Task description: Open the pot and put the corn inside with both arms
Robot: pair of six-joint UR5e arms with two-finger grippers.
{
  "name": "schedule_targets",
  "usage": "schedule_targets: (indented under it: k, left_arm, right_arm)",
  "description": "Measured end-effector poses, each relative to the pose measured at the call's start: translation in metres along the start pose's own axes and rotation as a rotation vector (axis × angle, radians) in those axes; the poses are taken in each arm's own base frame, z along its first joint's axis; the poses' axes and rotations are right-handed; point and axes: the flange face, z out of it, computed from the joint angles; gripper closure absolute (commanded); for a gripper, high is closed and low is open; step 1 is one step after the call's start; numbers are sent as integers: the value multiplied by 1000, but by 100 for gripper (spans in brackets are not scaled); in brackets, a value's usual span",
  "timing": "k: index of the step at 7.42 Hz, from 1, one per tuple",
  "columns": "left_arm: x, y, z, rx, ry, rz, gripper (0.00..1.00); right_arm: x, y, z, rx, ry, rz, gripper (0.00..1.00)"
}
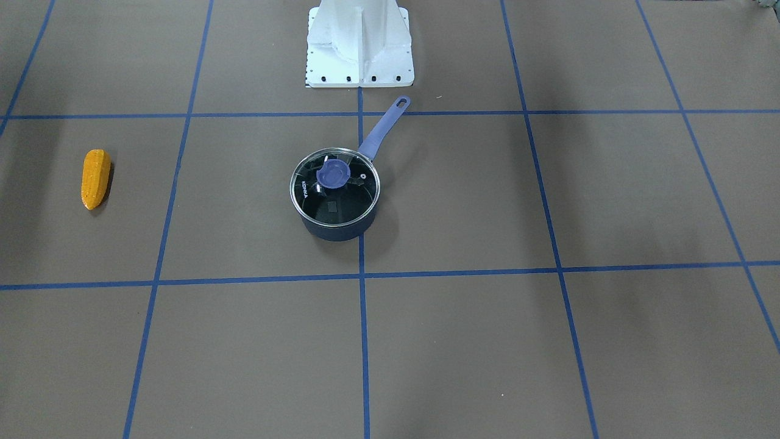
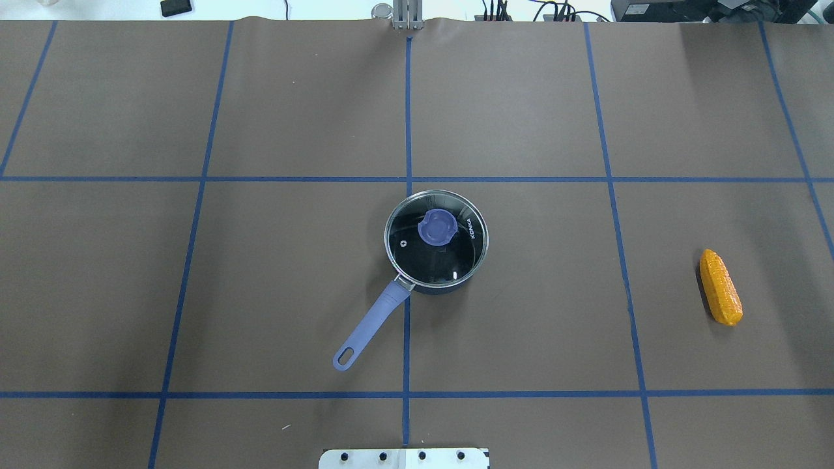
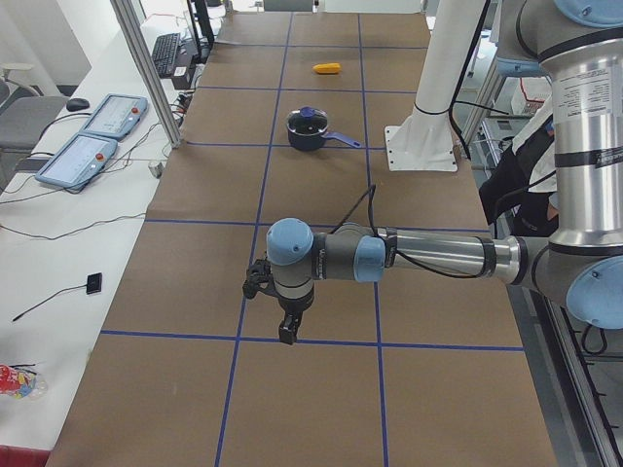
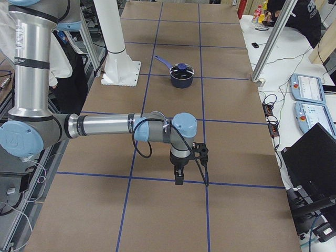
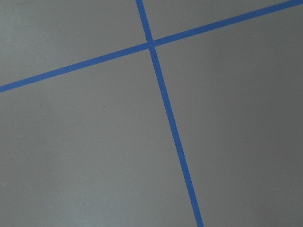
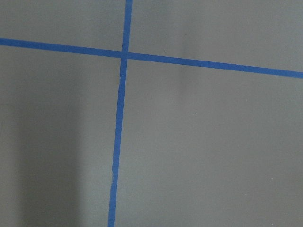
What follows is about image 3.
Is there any small black square sensor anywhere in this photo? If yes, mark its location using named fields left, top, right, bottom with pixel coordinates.
left=86, top=272, right=103, bottom=295

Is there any upper blue teach pendant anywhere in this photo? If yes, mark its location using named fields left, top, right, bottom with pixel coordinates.
left=81, top=93, right=148, bottom=141

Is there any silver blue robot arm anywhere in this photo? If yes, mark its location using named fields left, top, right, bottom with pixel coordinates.
left=263, top=1, right=622, bottom=344

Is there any yellow toy corn cob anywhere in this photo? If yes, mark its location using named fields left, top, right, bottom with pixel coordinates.
left=312, top=62, right=342, bottom=76

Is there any black computer mouse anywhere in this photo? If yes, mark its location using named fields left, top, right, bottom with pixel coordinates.
left=65, top=97, right=91, bottom=112

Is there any glass pot lid blue knob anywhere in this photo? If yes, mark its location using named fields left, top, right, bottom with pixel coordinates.
left=286, top=106, right=328, bottom=135

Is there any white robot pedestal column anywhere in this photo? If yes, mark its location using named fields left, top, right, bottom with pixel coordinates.
left=385, top=0, right=490, bottom=172

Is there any grey office chair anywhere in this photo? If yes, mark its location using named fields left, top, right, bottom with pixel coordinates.
left=1, top=62, right=69, bottom=183

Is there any aluminium frame post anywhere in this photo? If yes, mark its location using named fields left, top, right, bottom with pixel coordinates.
left=110, top=0, right=181, bottom=149

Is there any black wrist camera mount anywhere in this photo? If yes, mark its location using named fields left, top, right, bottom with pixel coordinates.
left=242, top=259, right=275, bottom=300

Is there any colourful plastic bag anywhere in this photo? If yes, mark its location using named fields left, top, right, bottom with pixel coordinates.
left=1, top=364, right=48, bottom=399

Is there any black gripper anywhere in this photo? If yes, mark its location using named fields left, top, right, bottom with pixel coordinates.
left=277, top=289, right=314, bottom=345

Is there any dark blue saucepan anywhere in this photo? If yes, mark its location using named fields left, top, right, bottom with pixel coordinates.
left=286, top=119, right=362, bottom=152

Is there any black monitor stand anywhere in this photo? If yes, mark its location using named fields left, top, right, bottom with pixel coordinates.
left=186, top=0, right=215, bottom=64

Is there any black keyboard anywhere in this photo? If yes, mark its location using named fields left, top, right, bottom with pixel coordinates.
left=152, top=33, right=180, bottom=78

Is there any blue teach pendant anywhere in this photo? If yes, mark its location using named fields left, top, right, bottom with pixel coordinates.
left=35, top=132, right=118, bottom=191
left=81, top=93, right=148, bottom=141

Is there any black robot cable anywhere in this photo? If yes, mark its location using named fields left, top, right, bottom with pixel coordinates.
left=330, top=183, right=489, bottom=279

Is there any person in dark clothes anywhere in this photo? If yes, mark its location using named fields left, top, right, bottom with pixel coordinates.
left=479, top=100, right=559, bottom=237

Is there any lower blue teach pendant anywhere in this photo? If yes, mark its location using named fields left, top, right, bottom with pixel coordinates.
left=35, top=132, right=118, bottom=191

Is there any small silver cylinder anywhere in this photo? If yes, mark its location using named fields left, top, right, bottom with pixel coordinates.
left=148, top=161, right=164, bottom=179

